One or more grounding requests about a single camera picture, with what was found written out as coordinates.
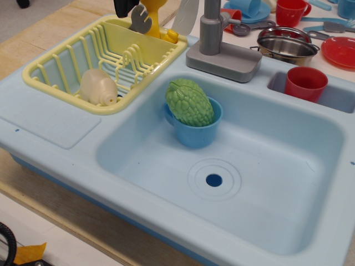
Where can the grey toy fork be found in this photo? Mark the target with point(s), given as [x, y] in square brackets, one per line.
[140, 20]

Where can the light blue cup on plate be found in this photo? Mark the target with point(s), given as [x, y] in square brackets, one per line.
[249, 8]

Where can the yellow tape piece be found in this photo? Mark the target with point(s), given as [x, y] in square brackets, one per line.
[30, 253]

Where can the red cup in compartment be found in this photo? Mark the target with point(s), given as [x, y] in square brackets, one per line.
[305, 83]

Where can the yellow toy utensil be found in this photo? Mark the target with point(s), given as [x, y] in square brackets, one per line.
[152, 7]

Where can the light blue toy sink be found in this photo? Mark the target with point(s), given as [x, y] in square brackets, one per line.
[276, 187]

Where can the black caster wheel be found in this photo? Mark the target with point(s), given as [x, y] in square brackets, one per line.
[23, 4]

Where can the light blue toy utensil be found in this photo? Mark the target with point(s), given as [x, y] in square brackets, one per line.
[318, 19]

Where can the small yellow toy piece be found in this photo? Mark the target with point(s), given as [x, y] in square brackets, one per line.
[171, 36]

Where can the cream toy detergent bottle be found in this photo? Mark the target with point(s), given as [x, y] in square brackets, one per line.
[98, 88]

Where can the green toy bitter melon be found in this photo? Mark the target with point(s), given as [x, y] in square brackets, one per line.
[189, 103]

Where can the blue cup at edge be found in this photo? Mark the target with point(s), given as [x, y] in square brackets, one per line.
[346, 9]

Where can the grey toy spoon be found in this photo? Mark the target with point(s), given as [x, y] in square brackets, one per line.
[245, 29]

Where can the light blue plate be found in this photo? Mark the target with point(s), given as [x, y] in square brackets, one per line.
[263, 13]

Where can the small steel pot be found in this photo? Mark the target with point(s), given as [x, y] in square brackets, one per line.
[286, 44]

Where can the red cup lying down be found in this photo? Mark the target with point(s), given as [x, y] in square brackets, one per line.
[230, 18]

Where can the red mug with handle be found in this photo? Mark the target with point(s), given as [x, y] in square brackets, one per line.
[290, 12]

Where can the yellow plastic drying rack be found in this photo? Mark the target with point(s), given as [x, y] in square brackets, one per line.
[133, 60]

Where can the blue plastic cup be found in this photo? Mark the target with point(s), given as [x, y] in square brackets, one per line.
[196, 137]

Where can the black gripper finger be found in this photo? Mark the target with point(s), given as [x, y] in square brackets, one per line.
[123, 7]

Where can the red plastic plate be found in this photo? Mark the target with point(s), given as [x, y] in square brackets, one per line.
[339, 51]

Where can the grey toy faucet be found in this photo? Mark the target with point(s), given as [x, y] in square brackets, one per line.
[210, 54]

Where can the grey toy spatula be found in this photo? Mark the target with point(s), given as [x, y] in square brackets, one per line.
[329, 27]

